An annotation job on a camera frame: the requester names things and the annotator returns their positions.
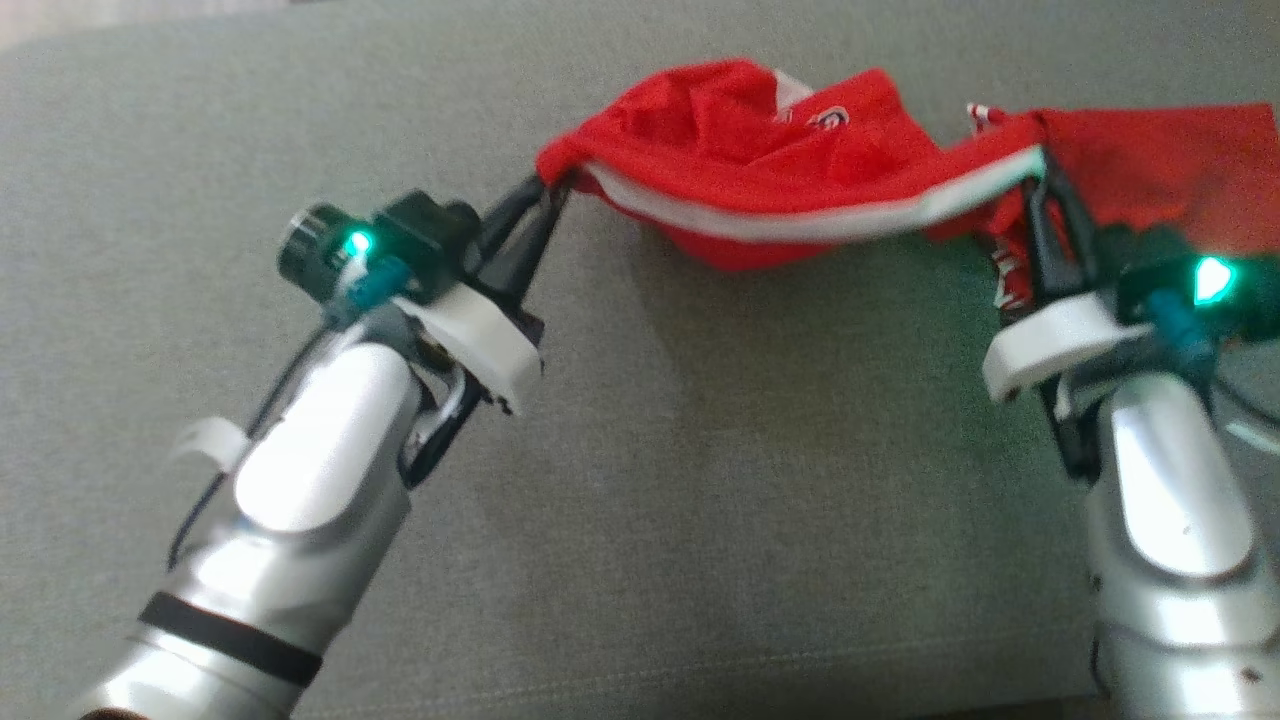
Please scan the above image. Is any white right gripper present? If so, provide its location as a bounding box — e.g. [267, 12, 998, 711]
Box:
[980, 148, 1153, 403]

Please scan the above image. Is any white cable clip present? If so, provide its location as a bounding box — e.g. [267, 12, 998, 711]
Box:
[175, 415, 251, 477]

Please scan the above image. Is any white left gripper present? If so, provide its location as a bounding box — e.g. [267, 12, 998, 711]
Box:
[388, 176, 573, 417]

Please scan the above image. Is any red and white jersey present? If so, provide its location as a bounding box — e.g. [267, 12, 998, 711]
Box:
[535, 58, 1280, 323]

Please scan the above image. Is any large grey sofa ottoman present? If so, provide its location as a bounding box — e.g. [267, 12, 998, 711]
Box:
[0, 0, 1280, 720]

